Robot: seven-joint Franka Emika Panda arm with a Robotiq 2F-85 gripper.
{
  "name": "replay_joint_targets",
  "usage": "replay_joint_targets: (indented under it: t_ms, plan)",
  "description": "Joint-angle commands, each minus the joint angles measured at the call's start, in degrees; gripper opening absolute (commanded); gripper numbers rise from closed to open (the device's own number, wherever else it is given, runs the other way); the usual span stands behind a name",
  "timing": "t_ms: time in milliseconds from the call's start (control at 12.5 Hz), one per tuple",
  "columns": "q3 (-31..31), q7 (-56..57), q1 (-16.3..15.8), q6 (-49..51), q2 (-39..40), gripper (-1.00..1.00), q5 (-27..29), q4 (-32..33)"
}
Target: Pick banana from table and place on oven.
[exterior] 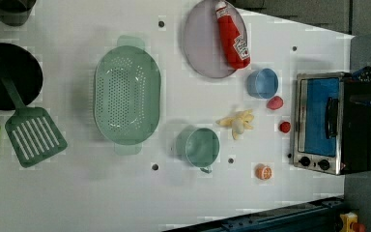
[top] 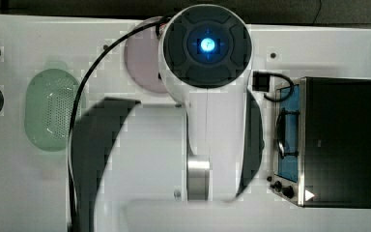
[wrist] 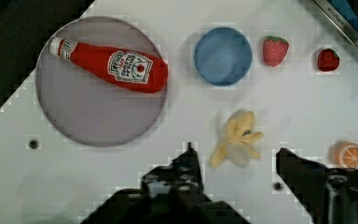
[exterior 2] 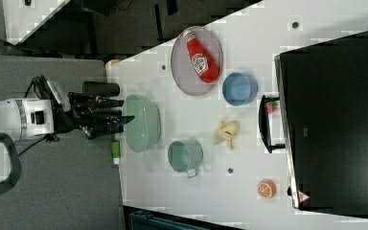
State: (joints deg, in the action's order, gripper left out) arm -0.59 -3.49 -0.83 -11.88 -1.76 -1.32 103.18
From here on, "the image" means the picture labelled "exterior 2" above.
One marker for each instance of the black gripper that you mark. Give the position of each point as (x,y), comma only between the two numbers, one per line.
(94,115)

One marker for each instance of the yellow plush banana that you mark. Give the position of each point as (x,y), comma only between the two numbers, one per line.
(225,132)

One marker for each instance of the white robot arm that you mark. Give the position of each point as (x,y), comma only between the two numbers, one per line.
(25,119)

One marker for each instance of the black toaster oven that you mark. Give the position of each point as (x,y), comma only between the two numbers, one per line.
(322,124)

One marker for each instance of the green marker pen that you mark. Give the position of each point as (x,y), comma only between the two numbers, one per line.
(116,152)

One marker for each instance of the green perforated colander basket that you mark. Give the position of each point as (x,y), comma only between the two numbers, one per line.
(143,132)

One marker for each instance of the green metal mug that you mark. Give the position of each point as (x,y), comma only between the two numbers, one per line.
(185,156)

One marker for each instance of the red plush ketchup bottle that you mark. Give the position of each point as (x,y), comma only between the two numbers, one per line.
(204,65)

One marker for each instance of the blue bowl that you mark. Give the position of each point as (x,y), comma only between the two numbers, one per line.
(239,89)

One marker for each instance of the red strawberry toy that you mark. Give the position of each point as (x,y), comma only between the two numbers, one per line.
(271,107)

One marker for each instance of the orange slice toy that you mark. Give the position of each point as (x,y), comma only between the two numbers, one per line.
(266,188)

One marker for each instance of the black cylinder post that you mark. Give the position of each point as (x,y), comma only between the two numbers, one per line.
(101,88)

